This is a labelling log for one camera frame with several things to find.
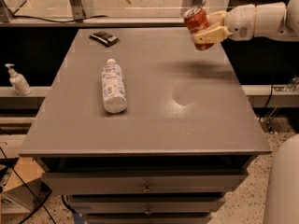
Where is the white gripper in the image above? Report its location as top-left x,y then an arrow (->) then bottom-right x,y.
191,4 -> 256,44

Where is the red coke can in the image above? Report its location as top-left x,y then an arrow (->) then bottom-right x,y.
182,6 -> 216,51

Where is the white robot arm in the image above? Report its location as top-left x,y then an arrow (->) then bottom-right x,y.
191,0 -> 299,224

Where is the grey drawer cabinet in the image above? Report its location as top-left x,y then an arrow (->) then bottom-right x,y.
18,27 -> 273,224

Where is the black snack packet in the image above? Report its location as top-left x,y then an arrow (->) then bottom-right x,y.
90,31 -> 119,48

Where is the clear plastic water bottle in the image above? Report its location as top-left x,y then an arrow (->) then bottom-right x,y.
101,59 -> 127,114

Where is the top grey drawer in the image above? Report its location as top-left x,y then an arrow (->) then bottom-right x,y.
41,170 -> 248,195

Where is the grey drawer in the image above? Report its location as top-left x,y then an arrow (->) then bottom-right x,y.
41,170 -> 248,195
69,195 -> 225,214
85,214 -> 212,224

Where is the middle grey drawer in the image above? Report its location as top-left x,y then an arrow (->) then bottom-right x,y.
69,195 -> 225,214

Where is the white pump dispenser bottle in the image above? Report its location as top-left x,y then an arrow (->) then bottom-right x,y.
5,63 -> 32,96

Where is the bottom grey drawer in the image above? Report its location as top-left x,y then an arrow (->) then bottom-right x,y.
85,214 -> 212,224

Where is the cardboard box on floor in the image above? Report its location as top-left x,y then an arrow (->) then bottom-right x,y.
1,158 -> 44,214

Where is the black cable on ledge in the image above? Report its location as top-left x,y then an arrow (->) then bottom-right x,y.
12,14 -> 108,24

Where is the left grey metal bracket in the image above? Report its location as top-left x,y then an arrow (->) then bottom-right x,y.
69,0 -> 85,20

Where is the black floor cable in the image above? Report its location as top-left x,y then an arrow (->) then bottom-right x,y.
0,147 -> 58,224

